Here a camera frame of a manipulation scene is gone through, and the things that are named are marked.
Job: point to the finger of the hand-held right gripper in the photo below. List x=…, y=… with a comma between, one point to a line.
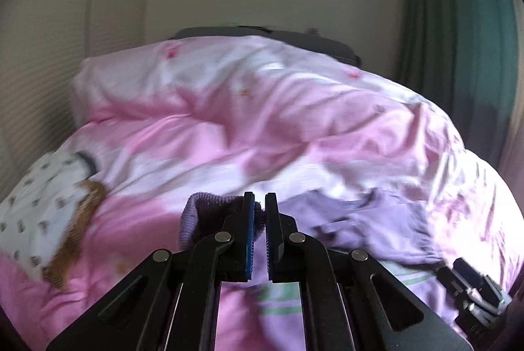
x=466, y=271

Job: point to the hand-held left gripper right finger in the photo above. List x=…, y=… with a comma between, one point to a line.
x=271, y=248

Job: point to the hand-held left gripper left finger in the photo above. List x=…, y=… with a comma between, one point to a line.
x=248, y=244

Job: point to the purple knit sweater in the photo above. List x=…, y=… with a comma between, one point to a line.
x=380, y=228

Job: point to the pink and white blanket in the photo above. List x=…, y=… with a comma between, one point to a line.
x=254, y=121

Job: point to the dark grey headboard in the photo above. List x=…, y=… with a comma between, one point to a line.
x=327, y=47

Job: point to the white printed garment brown trim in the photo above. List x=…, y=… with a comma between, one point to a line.
x=37, y=211

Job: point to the teal curtain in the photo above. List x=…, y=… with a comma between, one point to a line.
x=450, y=27

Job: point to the white ribbed wardrobe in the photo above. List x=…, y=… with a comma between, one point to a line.
x=32, y=89

